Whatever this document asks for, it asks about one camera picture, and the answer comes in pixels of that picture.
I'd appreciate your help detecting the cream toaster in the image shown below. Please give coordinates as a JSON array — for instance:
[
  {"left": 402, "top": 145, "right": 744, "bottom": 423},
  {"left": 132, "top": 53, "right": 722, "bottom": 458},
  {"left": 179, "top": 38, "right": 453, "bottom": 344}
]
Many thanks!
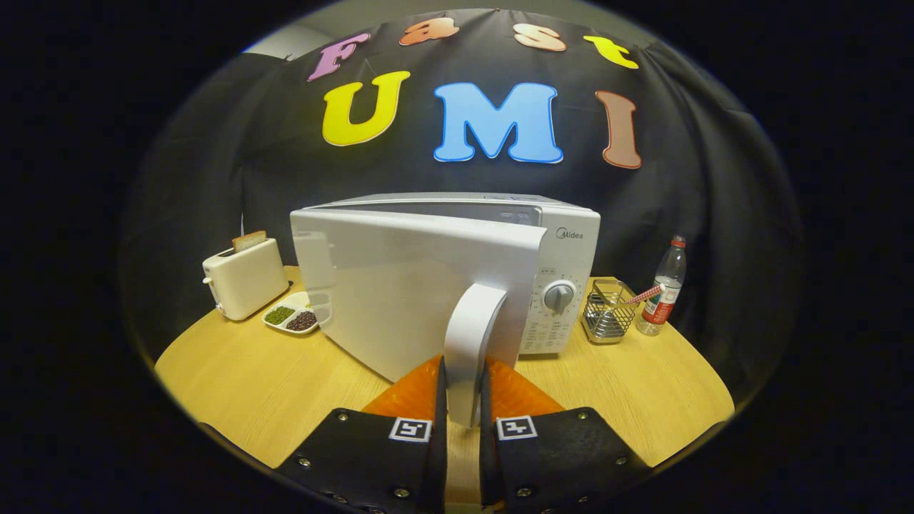
[{"left": 202, "top": 236, "right": 290, "bottom": 321}]

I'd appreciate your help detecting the white microwave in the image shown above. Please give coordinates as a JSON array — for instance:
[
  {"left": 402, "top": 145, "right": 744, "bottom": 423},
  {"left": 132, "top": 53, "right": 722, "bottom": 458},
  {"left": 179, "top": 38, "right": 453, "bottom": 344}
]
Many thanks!
[{"left": 289, "top": 191, "right": 602, "bottom": 429}]

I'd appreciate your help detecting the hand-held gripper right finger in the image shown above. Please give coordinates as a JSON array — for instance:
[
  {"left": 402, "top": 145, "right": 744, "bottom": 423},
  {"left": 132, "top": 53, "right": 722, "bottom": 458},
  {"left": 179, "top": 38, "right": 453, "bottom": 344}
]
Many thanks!
[{"left": 480, "top": 357, "right": 654, "bottom": 514}]

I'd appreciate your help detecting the white divided dish of beans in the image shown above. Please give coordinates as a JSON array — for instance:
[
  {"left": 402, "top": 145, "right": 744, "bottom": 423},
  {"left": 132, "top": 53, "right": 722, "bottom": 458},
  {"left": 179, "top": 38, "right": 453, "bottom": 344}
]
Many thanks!
[{"left": 263, "top": 291, "right": 322, "bottom": 336}]

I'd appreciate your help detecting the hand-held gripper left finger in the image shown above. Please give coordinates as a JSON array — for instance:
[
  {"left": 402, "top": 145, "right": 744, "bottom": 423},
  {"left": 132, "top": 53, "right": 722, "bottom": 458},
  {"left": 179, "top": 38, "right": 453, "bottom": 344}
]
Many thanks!
[{"left": 275, "top": 355, "right": 448, "bottom": 514}]

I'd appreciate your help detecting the red white striped straw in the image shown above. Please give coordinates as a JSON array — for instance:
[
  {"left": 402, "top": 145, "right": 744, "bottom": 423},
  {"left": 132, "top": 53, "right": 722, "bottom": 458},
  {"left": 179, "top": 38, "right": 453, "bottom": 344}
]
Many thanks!
[{"left": 623, "top": 283, "right": 666, "bottom": 306}]

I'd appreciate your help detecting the wire mesh holder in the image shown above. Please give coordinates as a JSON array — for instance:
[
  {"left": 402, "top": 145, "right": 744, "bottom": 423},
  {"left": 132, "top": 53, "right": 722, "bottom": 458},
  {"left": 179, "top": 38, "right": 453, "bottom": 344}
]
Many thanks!
[{"left": 580, "top": 278, "right": 640, "bottom": 345}]

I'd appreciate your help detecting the clear water bottle red label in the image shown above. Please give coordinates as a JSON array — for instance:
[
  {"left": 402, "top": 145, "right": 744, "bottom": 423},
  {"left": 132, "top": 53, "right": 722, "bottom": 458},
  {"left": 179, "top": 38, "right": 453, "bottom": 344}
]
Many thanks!
[{"left": 636, "top": 236, "right": 688, "bottom": 336}]

